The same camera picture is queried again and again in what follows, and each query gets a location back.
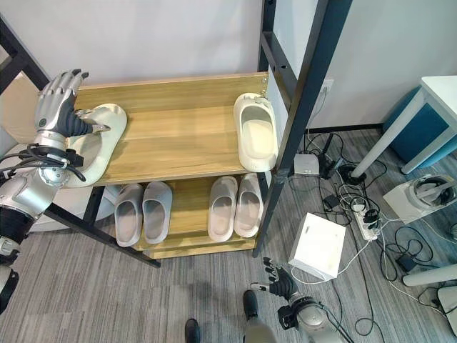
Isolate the blue cabinet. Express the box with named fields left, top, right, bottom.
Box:
left=383, top=84, right=457, bottom=169

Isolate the wooden shoe rack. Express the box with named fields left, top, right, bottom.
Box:
left=76, top=71, right=271, bottom=260

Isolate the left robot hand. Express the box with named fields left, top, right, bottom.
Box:
left=34, top=69, right=111, bottom=139

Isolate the light beige foam slipper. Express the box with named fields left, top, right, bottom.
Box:
left=233, top=173, right=265, bottom=239
left=207, top=175, right=239, bottom=242

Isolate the white desk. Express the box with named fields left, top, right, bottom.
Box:
left=351, top=75, right=457, bottom=177

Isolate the grey foam slipper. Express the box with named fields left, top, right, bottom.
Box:
left=141, top=181, right=174, bottom=245
left=114, top=183, right=145, bottom=248

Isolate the white cardboard box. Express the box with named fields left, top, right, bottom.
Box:
left=288, top=212, right=347, bottom=282

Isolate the white furniture leg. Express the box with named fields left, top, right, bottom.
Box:
left=402, top=263, right=457, bottom=287

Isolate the white power strip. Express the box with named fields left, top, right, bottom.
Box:
left=351, top=202, right=382, bottom=241

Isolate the black round stand base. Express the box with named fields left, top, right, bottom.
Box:
left=337, top=164, right=368, bottom=186

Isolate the robot right silver leg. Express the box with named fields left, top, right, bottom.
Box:
left=243, top=315, right=276, bottom=343

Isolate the black floor cable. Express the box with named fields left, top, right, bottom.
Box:
left=321, top=274, right=376, bottom=343

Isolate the white VR headset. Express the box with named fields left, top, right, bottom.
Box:
left=411, top=174, right=455, bottom=209

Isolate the robot dark foot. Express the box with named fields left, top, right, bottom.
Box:
left=184, top=318, right=201, bottom=343
left=243, top=289, right=259, bottom=322

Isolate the white cable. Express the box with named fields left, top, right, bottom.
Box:
left=291, top=238, right=373, bottom=284

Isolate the small silver device box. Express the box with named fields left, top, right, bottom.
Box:
left=293, top=153, right=321, bottom=177

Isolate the cream foam slipper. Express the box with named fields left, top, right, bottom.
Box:
left=233, top=91, right=279, bottom=173
left=65, top=103, right=129, bottom=189

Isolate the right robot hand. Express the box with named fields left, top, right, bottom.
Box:
left=250, top=257, right=300, bottom=298

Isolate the robot right dark foot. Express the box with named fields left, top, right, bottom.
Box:
left=243, top=289, right=259, bottom=322

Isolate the black upright device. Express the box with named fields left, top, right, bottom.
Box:
left=318, top=133, right=344, bottom=180

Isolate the black metal bed frame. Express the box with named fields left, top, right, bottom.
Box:
left=251, top=0, right=354, bottom=259

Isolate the beige wooden panel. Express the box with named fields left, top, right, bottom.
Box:
left=0, top=70, right=51, bottom=144

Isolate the robot left dark foot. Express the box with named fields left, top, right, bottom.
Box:
left=184, top=318, right=201, bottom=343

